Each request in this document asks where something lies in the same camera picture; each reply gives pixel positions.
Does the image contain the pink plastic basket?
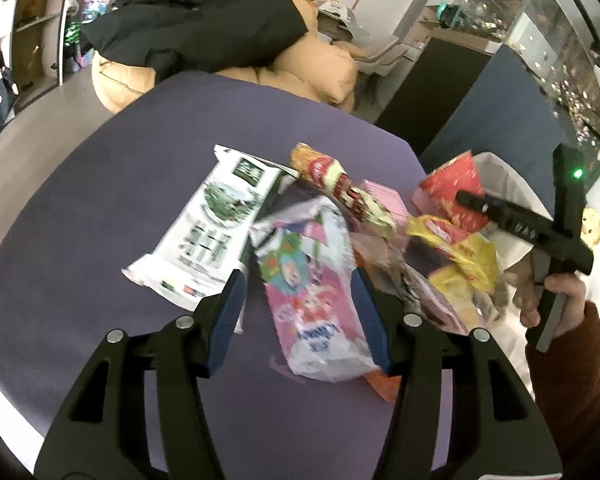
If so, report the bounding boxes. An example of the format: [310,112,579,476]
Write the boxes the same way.
[359,179,412,227]

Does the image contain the dark blue panel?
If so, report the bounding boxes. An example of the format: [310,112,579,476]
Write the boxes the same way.
[420,45,572,173]

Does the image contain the white shelf cabinet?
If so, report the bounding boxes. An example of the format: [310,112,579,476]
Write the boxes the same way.
[9,0,82,107]

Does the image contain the white plastic bag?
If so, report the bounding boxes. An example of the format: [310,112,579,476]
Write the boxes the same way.
[472,151,561,281]

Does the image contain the red snack packet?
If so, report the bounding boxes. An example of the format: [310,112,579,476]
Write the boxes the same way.
[411,152,489,234]

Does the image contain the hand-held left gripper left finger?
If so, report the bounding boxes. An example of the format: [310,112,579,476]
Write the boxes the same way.
[34,269,247,480]

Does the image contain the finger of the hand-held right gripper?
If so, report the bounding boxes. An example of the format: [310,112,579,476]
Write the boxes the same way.
[454,190,556,243]

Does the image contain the black jacket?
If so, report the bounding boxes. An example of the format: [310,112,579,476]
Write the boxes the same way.
[80,0,309,84]

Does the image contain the person's right hand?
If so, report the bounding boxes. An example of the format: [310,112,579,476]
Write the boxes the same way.
[511,255,588,341]

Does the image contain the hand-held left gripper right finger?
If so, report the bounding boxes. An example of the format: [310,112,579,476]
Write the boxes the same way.
[350,266,566,480]

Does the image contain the black cabinet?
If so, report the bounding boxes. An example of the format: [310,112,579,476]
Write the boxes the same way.
[374,35,502,157]

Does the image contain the white green snack packet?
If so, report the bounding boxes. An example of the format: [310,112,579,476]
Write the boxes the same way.
[121,144,301,311]

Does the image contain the red yellow noodle snack wrapper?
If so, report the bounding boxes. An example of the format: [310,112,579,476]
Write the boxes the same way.
[289,142,400,242]

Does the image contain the glass display tank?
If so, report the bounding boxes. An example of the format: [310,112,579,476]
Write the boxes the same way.
[450,0,600,182]

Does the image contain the pink cartoon snack packet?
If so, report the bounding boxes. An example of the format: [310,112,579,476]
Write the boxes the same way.
[249,194,382,383]

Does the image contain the orange wrapper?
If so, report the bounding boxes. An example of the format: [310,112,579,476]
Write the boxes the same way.
[364,369,402,404]

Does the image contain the yellow chips bag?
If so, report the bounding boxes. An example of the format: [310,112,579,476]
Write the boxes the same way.
[406,213,499,293]

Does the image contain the grey dining chair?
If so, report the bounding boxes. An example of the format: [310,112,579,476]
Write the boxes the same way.
[357,35,412,78]

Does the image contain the purple tablecloth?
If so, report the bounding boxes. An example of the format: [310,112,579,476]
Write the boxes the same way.
[0,70,511,471]

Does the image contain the yellow cartoon figure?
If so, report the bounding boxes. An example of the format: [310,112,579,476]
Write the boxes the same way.
[581,206,600,247]

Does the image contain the colourful printed bag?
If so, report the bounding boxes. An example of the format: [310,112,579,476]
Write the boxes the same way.
[66,0,122,69]

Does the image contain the person's right forearm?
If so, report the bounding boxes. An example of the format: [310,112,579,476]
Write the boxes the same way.
[524,300,600,466]

